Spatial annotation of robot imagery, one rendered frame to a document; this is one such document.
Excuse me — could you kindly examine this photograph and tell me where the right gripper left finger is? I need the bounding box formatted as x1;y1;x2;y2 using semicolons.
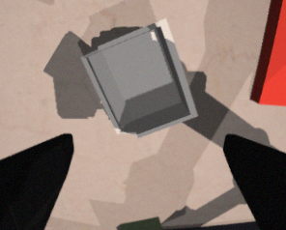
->
0;133;74;230

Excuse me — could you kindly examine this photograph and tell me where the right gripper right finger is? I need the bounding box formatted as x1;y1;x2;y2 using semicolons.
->
223;134;286;230

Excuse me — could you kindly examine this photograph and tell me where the red flat block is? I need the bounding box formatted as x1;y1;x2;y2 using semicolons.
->
250;0;286;106

